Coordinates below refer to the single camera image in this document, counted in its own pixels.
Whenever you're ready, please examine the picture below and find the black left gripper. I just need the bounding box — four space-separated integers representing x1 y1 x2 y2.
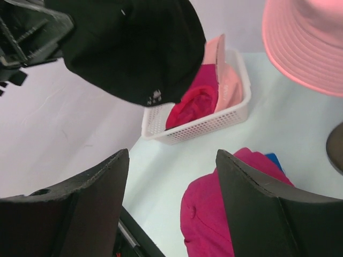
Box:
1 1 73 96

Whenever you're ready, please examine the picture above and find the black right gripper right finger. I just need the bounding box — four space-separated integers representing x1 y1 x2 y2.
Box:
216 150 342 256

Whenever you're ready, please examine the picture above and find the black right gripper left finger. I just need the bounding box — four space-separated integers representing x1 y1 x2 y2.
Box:
1 149 129 256

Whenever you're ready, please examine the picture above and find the magenta hat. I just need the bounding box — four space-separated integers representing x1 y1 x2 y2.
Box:
180 148 293 257

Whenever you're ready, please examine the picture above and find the blue baseball cap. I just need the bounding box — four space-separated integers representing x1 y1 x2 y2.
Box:
265 153 285 173

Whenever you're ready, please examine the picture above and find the black baseball cap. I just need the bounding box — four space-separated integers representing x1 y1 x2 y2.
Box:
44 0 206 107

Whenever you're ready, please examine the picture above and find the light pink cap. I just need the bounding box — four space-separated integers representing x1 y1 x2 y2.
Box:
203 34 243 112

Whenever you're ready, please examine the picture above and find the light pink bucket hat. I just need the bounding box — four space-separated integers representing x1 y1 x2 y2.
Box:
262 0 342 97

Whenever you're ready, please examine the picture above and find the beige mannequin head stand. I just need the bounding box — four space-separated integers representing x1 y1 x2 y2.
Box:
326 123 343 174

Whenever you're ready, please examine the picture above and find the white plastic basket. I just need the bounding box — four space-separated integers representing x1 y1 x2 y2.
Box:
141 49 251 145

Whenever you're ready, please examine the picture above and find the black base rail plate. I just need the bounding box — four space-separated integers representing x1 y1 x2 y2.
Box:
113 207 165 257

